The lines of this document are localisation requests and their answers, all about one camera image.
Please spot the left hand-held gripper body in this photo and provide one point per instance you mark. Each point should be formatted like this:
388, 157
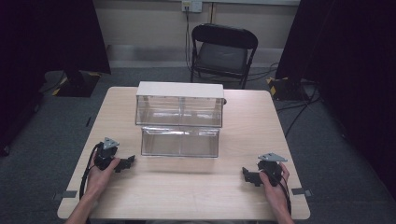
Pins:
106, 153

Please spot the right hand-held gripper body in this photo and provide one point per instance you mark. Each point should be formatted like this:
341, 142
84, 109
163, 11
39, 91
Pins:
271, 169

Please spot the person's right hand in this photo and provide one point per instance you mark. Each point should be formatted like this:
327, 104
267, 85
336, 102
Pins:
274, 193

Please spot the person's left hand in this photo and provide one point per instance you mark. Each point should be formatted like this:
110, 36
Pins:
99, 179

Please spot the grey tape strip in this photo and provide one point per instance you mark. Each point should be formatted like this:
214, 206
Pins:
300, 191
66, 194

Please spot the clear plastic drawer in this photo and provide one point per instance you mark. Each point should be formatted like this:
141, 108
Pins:
180, 143

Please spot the clear cabinet with white top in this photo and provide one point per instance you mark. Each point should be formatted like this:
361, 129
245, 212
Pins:
180, 104

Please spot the yellow-striped black stand base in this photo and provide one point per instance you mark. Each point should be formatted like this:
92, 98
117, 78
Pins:
288, 90

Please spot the black folding chair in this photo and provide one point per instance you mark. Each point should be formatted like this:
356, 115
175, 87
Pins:
222, 56

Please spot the dark curtain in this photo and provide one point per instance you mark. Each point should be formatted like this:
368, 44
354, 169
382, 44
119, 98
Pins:
351, 77

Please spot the white wall outlet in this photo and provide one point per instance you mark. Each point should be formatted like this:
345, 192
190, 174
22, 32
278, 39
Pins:
192, 5

